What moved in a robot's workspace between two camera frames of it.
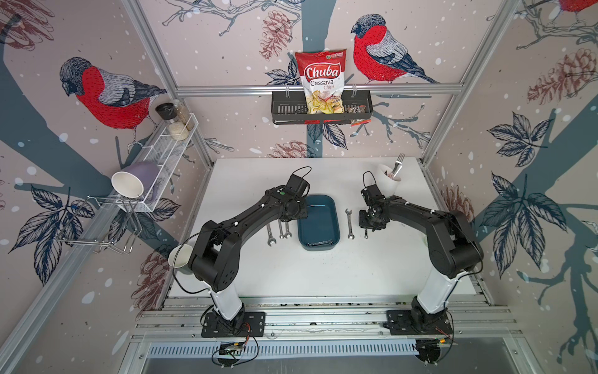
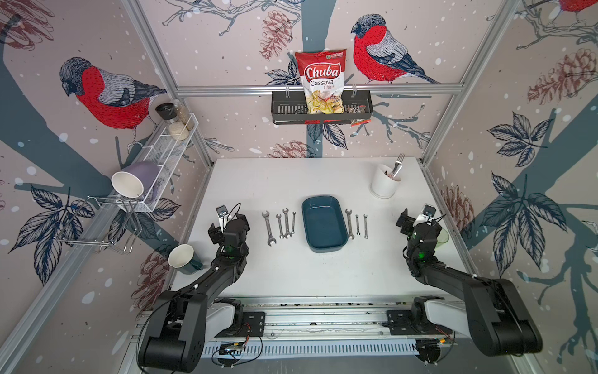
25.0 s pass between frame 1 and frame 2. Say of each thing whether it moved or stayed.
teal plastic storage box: moved
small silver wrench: stayed
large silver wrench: stayed
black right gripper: moved
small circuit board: stayed
